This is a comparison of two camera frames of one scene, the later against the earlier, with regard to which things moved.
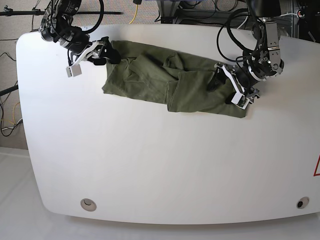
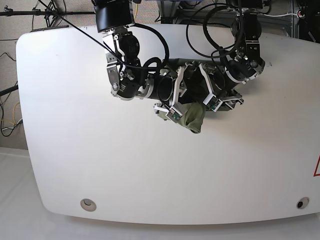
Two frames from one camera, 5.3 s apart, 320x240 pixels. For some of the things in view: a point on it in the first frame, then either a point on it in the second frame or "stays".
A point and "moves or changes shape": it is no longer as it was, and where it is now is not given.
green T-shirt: (180, 82) moves or changes shape
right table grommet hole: (302, 202) stays
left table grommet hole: (88, 205) stays
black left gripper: (104, 49) -> (164, 88)
